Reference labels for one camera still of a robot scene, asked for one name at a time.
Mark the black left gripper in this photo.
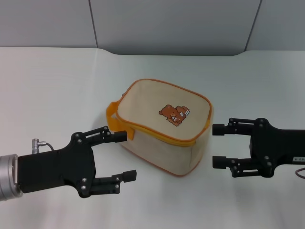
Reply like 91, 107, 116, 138
17, 125, 137, 199

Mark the beige food bag orange trim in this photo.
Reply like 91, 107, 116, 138
105, 78, 214, 178

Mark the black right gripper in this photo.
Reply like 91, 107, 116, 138
212, 117, 305, 179

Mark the silver cable connector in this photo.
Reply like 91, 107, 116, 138
30, 137, 57, 155

